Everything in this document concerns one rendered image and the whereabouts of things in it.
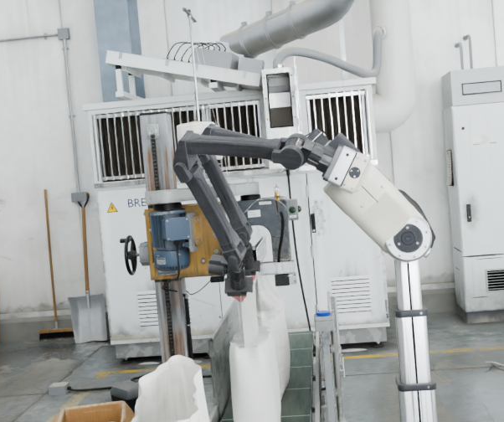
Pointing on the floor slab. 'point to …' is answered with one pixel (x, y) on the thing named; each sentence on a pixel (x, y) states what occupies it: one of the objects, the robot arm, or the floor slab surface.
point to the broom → (54, 298)
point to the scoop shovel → (88, 304)
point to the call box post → (328, 376)
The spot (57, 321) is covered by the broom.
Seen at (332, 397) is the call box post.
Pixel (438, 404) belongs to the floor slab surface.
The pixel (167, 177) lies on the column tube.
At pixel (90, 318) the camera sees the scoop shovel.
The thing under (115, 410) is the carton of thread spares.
